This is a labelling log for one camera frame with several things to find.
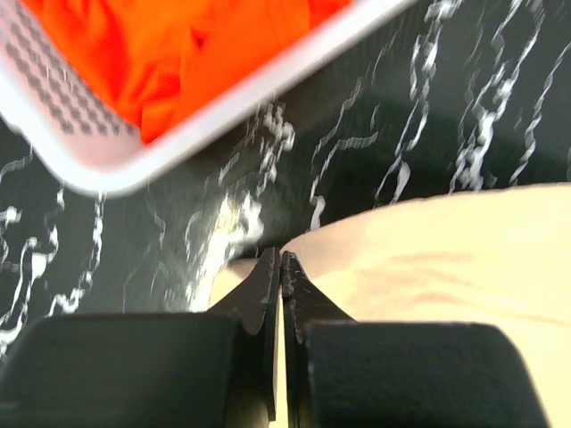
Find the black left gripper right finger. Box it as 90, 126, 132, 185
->
281, 251, 548, 427

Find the white plastic laundry basket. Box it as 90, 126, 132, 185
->
1, 1, 410, 195

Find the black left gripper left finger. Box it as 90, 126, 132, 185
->
1, 249, 280, 427

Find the beige t shirt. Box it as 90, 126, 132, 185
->
209, 181, 571, 428

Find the orange t shirt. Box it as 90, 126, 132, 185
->
28, 0, 345, 143

